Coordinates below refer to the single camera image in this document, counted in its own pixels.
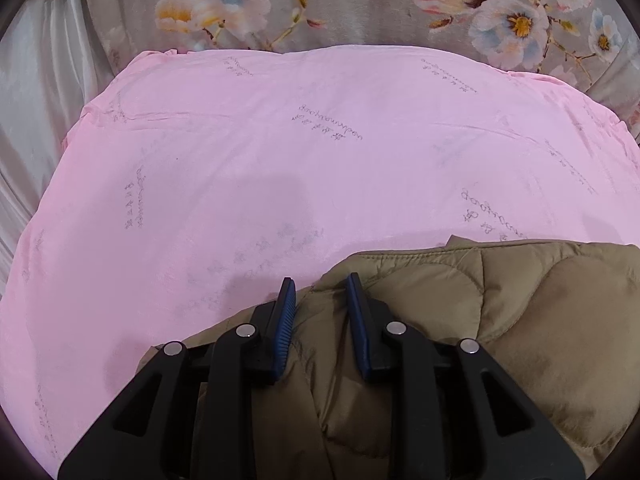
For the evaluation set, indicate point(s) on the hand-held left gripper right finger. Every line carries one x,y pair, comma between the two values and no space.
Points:
359,330

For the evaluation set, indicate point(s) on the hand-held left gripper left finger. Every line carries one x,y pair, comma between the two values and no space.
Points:
280,340

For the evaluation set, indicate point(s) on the brown quilted jacket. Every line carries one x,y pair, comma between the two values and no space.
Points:
525,320

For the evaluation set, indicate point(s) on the pink bed sheet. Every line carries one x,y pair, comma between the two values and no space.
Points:
250,160

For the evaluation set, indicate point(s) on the white curtain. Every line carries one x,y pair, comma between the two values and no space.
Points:
45,60

